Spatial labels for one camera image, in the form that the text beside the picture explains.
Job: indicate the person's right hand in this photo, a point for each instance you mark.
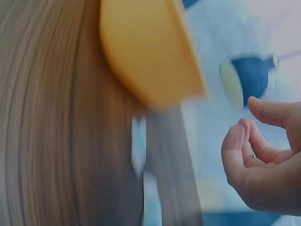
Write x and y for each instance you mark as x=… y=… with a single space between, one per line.
x=265 y=183

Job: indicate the person's right fingers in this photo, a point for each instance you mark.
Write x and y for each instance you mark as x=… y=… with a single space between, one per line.
x=237 y=146

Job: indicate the person's right thumb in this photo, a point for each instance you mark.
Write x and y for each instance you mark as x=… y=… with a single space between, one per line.
x=275 y=113

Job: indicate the yellow rounded plastic tray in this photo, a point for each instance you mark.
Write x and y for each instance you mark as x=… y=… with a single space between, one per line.
x=145 y=51

